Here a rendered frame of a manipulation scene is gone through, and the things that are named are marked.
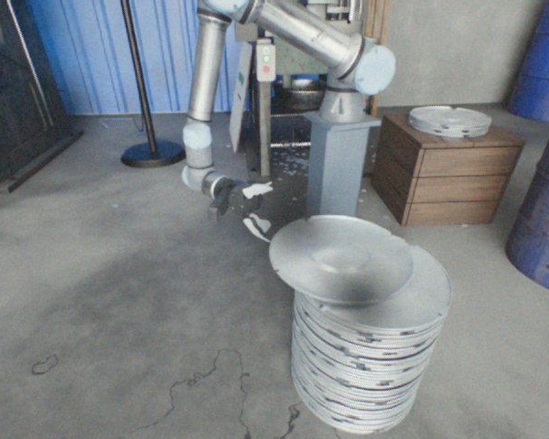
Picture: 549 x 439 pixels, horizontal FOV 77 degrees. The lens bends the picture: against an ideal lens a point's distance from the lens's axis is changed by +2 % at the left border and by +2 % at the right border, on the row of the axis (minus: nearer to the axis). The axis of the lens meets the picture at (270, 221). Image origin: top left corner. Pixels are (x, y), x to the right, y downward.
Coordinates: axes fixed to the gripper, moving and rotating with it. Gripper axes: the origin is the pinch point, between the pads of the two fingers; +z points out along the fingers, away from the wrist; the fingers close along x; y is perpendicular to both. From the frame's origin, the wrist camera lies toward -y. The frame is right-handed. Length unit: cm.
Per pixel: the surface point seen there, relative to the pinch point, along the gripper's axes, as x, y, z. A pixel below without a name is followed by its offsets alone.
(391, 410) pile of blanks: 24.1, -7.3, 40.2
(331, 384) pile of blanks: 18.7, -14.3, 30.3
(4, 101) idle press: -1, -13, -172
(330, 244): -0.6, 0.3, 17.6
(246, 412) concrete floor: 32.7, -24.1, 16.4
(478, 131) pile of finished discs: -7, 91, 19
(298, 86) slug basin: -7, 111, -82
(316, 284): 0.2, -11.4, 22.4
